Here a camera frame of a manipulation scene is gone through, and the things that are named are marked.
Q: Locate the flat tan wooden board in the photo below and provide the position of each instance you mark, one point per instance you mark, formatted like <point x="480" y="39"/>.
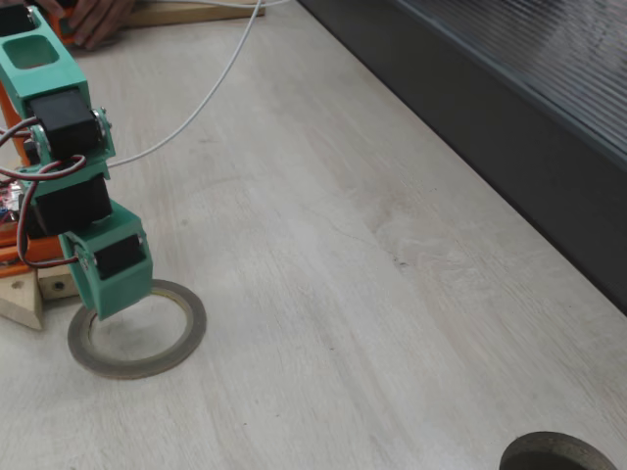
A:
<point x="196" y="12"/>

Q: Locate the person's bare hand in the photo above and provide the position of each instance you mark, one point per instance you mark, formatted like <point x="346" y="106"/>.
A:
<point x="103" y="17"/>

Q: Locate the red controller circuit board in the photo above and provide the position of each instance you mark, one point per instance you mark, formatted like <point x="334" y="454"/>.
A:
<point x="7" y="198"/>

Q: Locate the green gripper with servo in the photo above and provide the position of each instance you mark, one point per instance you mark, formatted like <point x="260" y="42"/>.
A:
<point x="119" y="258"/>

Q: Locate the orange circuit board mount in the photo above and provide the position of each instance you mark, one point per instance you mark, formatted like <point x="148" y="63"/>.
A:
<point x="12" y="254"/>

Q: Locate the pale wooden plank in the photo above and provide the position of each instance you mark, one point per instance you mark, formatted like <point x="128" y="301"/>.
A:
<point x="19" y="303"/>

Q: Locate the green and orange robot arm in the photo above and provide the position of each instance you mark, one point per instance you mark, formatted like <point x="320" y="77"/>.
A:
<point x="44" y="78"/>

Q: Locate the frosted partition with grey frame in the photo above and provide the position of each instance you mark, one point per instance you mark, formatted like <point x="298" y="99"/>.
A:
<point x="490" y="98"/>

